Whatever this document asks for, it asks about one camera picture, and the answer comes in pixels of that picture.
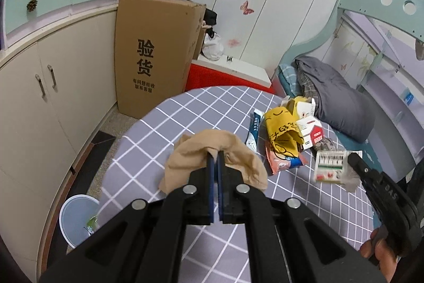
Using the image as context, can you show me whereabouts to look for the blue checked pillow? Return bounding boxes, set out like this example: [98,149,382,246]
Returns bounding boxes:
[277,64,301,95]

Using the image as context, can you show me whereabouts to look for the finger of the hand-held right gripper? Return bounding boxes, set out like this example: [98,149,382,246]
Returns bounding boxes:
[347,152,377,185]

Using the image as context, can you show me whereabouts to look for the grey wrapper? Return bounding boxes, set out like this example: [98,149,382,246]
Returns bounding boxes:
[314,137,337,153]

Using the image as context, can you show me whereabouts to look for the blue trash bin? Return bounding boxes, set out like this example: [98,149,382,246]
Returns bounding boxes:
[59,194,100,249]

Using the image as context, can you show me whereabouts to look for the red white carton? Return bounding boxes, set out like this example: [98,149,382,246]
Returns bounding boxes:
[295,117,324,150]

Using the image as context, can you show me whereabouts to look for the white orange carton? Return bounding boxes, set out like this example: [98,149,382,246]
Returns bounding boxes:
[281,96,317,120]

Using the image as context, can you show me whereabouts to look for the grey duvet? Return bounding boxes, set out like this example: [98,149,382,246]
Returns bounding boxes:
[294,56,377,142]

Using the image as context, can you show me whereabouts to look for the teal candy print bedsheet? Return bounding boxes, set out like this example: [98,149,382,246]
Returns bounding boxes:
[338,134,381,164]

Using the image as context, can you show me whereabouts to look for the cream low cabinet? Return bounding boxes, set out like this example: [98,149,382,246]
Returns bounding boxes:
[0,7,119,272]

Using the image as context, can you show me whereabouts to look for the yellow plastic bag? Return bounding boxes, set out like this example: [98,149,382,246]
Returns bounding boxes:
[263,105,304,159]

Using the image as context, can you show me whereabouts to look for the person's right hand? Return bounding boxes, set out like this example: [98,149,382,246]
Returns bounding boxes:
[359,226,400,283]

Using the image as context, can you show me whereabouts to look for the white packet with red print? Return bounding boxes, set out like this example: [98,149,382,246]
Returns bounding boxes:
[313,150,360,193]

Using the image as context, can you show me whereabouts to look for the red mat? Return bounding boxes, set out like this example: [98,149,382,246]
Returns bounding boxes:
[186,62,246,92]

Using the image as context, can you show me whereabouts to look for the black cloth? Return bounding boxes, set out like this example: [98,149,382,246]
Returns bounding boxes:
[203,7,218,38]

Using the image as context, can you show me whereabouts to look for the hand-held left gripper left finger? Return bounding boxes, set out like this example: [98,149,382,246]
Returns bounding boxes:
[39,150,220,283]

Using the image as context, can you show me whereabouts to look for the pink snack wrapper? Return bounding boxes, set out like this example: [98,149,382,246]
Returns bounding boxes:
[264,140,305,175]

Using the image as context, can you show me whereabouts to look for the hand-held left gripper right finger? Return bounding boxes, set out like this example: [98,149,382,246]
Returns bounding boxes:
[217,150,389,283]

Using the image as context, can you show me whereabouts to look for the teal bunk bed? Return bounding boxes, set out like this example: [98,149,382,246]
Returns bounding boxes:
[273,0,424,177]

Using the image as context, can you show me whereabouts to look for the large cardboard box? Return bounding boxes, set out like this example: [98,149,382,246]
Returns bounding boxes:
[114,0,207,120]

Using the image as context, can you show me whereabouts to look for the purple grid tablecloth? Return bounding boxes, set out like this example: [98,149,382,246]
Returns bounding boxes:
[95,85,376,283]

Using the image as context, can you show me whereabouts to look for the pink butterfly sticker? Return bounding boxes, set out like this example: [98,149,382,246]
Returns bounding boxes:
[240,0,255,16]

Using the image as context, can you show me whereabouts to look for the beige nylon stocking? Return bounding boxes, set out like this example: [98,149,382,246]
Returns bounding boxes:
[158,132,268,194]

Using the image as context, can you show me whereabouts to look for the green leaves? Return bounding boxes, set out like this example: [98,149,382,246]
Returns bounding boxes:
[85,215,99,233]

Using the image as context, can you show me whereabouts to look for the blue white packet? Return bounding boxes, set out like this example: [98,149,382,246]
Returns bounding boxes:
[245,108,265,151]

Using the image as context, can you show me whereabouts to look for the white plastic bag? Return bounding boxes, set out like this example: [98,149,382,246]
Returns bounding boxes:
[201,32,225,62]

